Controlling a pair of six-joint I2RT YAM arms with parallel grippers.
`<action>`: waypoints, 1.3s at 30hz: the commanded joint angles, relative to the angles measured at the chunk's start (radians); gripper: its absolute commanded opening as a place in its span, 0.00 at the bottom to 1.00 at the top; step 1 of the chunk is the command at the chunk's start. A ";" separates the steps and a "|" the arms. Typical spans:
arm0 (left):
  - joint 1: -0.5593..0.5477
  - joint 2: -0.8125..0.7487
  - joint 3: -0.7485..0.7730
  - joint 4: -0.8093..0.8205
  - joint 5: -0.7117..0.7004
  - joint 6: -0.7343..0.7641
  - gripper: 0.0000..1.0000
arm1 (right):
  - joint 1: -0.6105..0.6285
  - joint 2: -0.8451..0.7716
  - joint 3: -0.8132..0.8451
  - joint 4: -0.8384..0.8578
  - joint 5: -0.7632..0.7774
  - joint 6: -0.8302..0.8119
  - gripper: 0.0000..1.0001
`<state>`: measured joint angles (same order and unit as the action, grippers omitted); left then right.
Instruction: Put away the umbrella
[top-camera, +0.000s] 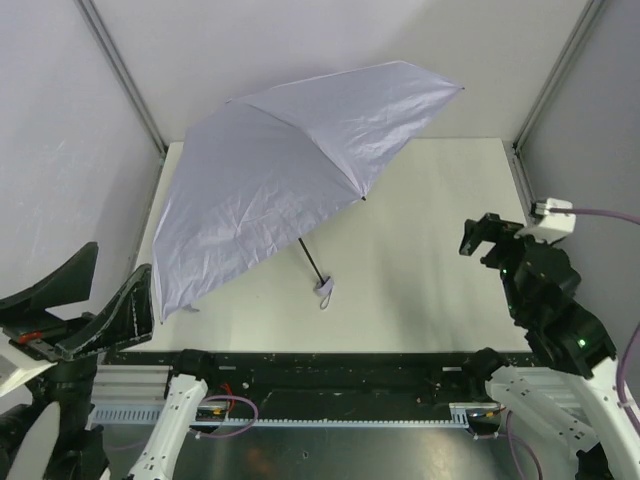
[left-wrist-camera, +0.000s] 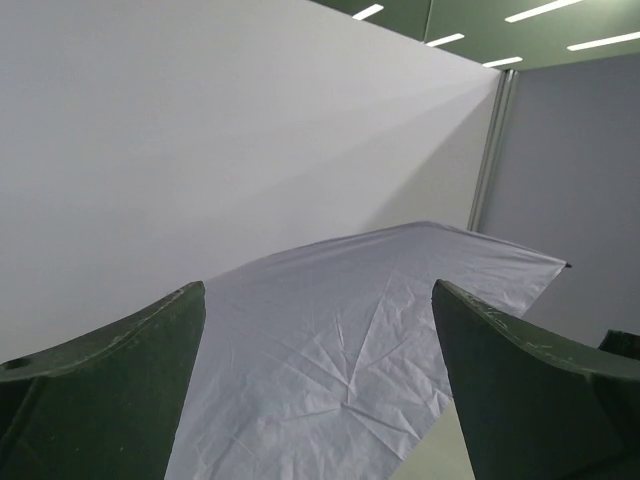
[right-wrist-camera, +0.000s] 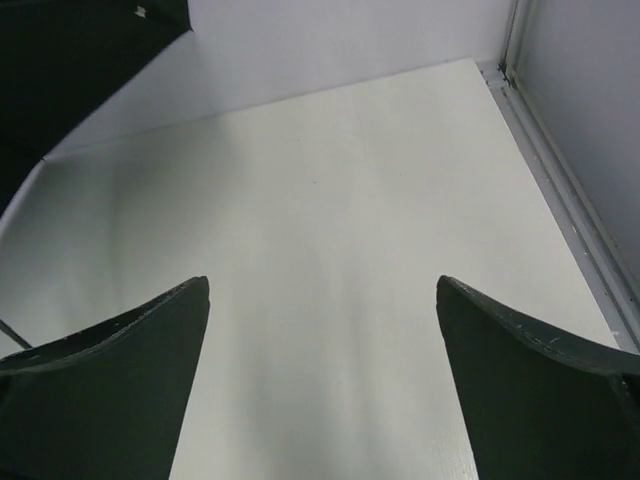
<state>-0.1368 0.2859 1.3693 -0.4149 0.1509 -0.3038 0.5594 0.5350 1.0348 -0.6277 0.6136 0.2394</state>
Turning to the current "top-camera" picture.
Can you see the lavender folding umbrella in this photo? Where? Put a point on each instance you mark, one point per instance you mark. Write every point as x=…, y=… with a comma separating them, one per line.
x=267, y=168

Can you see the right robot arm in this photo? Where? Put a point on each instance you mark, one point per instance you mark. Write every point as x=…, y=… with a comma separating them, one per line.
x=574, y=344

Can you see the aluminium frame post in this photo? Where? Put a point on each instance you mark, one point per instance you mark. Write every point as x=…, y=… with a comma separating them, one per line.
x=569, y=53
x=114, y=60

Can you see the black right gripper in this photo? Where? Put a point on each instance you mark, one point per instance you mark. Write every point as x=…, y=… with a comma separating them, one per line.
x=500, y=245

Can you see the grey slotted cable duct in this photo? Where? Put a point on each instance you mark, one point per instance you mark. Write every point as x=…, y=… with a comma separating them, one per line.
x=458, y=416

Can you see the left aluminium frame post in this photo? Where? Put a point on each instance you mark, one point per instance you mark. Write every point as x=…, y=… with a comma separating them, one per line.
x=114, y=60

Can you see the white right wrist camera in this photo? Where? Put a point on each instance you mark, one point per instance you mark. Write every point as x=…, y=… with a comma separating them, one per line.
x=550, y=222

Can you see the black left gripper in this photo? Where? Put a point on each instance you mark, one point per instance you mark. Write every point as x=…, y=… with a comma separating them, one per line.
x=45, y=339

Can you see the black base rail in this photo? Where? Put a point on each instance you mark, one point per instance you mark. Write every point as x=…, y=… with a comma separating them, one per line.
x=351, y=386

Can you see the right aluminium frame post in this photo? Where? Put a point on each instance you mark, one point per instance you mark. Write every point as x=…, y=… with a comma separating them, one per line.
x=569, y=53

